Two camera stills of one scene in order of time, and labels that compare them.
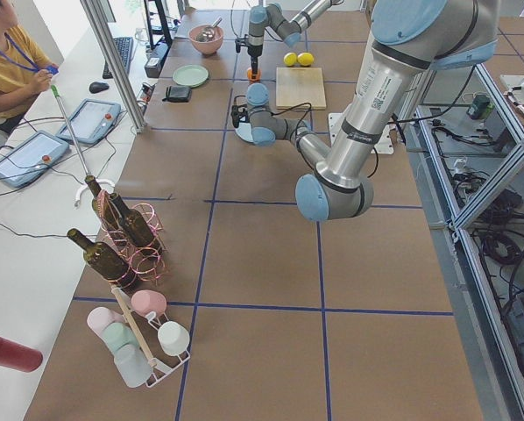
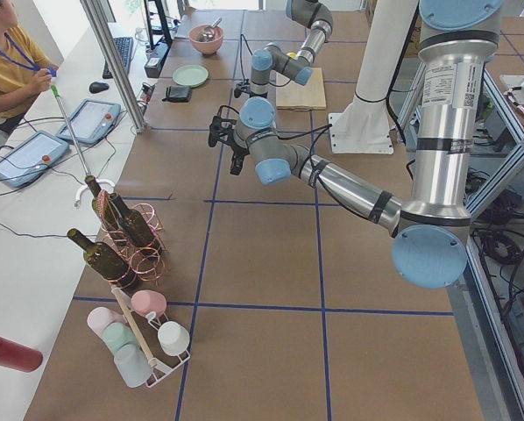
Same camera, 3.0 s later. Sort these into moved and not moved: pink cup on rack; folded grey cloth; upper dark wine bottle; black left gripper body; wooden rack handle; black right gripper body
Moved: black right gripper body; black left gripper body
Not moved: folded grey cloth; pink cup on rack; upper dark wine bottle; wooden rack handle
